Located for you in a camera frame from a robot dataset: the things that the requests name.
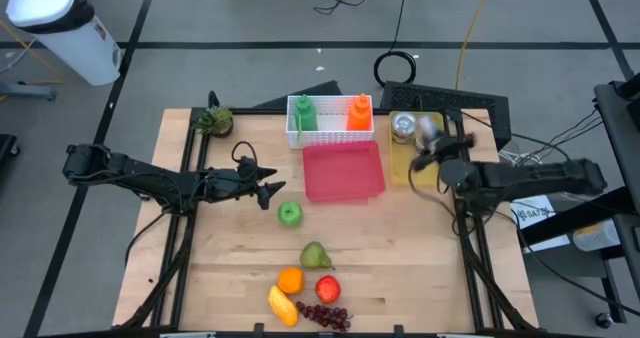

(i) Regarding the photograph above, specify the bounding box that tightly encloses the red plastic tray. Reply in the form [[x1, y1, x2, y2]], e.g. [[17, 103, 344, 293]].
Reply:
[[301, 140, 387, 203]]

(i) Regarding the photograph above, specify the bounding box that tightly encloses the green apple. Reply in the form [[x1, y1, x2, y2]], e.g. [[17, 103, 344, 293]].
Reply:
[[277, 200, 305, 229]]

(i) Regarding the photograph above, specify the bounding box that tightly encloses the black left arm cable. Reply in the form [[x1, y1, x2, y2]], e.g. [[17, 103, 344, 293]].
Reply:
[[231, 140, 259, 167]]

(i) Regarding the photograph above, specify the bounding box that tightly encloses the yellow oblong fruit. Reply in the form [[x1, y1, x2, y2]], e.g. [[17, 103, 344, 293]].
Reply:
[[267, 284, 300, 328]]

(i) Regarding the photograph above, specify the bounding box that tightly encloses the red grape bunch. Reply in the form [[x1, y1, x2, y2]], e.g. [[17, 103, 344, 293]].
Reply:
[[294, 300, 354, 333]]

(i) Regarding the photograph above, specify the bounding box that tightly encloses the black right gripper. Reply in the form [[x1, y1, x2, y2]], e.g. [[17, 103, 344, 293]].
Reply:
[[408, 132, 477, 174]]

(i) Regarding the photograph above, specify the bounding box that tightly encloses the small metal food can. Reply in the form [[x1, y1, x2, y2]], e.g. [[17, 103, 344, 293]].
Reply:
[[391, 111, 418, 145], [416, 113, 446, 144]]

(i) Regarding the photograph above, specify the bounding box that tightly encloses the white perforated plastic basket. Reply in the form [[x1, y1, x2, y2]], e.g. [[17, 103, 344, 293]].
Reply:
[[285, 94, 375, 150]]

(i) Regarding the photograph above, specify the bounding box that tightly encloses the black floor object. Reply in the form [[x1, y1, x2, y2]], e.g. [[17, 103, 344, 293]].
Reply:
[[0, 133, 21, 172]]

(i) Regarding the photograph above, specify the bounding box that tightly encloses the orange squeeze bottle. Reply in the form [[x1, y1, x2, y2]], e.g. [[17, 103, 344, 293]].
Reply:
[[345, 93, 374, 132]]

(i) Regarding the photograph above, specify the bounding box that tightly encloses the coiled black cable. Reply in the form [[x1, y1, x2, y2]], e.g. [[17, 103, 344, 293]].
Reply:
[[373, 50, 418, 88]]

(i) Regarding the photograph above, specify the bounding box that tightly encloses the grey stand base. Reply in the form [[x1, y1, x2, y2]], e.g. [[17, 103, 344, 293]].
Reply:
[[0, 80, 57, 103]]

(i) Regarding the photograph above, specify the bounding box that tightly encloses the black flat wedge panel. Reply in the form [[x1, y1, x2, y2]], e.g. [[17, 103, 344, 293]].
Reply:
[[252, 79, 344, 110]]

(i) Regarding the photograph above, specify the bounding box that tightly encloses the orange fruit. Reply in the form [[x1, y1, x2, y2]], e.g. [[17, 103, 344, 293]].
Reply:
[[276, 266, 306, 296]]

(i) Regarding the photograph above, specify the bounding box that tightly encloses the white plastic bottle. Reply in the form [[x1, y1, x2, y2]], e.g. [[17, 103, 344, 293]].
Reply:
[[572, 219, 621, 252]]

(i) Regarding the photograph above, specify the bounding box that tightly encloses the yellow plastic tray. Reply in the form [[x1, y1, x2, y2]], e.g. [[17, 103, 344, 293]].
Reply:
[[388, 110, 454, 188]]

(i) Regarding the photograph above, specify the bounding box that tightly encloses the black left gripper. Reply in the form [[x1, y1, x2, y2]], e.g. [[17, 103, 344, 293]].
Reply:
[[204, 156, 288, 212]]

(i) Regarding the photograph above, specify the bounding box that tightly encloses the white paper sign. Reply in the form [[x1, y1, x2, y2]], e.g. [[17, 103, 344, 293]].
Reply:
[[509, 193, 571, 254]]

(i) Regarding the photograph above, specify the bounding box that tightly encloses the small potted succulent plant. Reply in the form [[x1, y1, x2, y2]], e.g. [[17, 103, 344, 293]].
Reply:
[[192, 105, 235, 139]]

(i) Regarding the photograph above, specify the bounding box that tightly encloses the green pear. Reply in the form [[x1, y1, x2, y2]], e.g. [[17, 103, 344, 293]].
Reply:
[[299, 240, 335, 271]]

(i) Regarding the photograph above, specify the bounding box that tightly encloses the yellow floor cable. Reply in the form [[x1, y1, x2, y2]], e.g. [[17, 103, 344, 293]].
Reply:
[[453, 0, 494, 92]]

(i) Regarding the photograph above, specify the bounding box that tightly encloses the red apple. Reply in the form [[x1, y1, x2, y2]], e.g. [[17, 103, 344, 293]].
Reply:
[[314, 274, 343, 305]]

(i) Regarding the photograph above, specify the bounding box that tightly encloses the green squeeze bottle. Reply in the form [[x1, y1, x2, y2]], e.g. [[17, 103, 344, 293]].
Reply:
[[292, 93, 320, 147]]

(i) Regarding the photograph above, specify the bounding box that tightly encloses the black equipment cart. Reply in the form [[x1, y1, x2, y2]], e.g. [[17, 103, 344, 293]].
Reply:
[[517, 80, 640, 324]]

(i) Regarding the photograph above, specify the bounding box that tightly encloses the white trash can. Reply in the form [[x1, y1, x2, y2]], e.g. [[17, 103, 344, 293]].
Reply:
[[4, 0, 124, 87]]

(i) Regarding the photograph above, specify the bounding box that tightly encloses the white cable bundle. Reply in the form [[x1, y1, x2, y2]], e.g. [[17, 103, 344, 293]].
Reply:
[[497, 147, 569, 167]]

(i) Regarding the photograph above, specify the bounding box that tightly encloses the black perforated panel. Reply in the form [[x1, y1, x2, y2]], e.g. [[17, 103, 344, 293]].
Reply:
[[379, 80, 513, 152]]

